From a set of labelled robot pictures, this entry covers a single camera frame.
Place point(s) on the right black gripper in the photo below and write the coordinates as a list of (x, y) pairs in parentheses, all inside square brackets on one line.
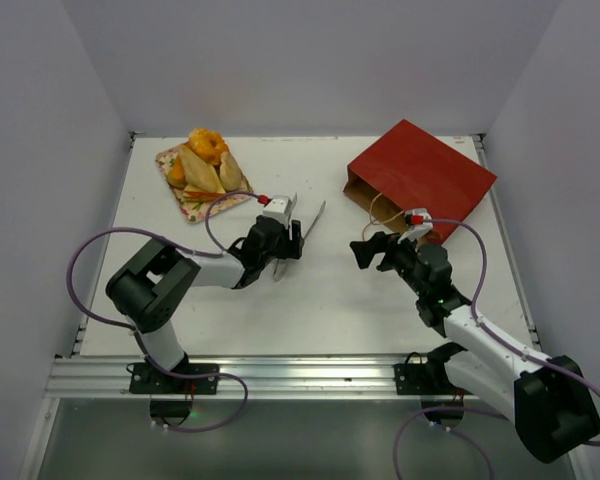
[(386, 253)]

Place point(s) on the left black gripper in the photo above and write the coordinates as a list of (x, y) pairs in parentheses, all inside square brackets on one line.
[(292, 247)]

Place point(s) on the silver metal tongs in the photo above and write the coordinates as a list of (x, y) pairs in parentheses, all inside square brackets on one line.
[(282, 266)]

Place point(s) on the red paper bag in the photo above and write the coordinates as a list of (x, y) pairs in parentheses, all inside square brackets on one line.
[(408, 168)]

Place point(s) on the round beige bread bun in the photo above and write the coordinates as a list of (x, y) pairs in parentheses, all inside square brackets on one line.
[(230, 174)]

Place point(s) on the glazed fake donut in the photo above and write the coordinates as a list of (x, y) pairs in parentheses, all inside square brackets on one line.
[(207, 144)]

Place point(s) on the orange fake sandwich bread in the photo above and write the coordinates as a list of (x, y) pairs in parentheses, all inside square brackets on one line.
[(193, 194)]

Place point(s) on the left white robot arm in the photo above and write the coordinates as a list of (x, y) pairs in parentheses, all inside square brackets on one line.
[(149, 288)]

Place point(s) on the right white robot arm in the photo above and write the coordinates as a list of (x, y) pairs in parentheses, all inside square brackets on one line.
[(551, 410)]

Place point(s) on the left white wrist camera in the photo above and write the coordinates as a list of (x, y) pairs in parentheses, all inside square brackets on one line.
[(280, 209)]

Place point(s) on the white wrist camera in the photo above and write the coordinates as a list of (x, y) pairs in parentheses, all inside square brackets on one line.
[(280, 209), (418, 224)]

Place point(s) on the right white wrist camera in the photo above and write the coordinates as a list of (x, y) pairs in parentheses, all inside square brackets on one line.
[(418, 224)]

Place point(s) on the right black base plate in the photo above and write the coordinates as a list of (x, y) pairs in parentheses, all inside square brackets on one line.
[(417, 375)]

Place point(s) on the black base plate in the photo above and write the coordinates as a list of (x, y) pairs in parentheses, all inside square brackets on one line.
[(417, 375), (185, 379)]

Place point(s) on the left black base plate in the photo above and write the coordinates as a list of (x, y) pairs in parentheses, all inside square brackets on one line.
[(185, 379)]

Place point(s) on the aluminium mounting rail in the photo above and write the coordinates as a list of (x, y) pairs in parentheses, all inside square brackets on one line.
[(267, 377)]

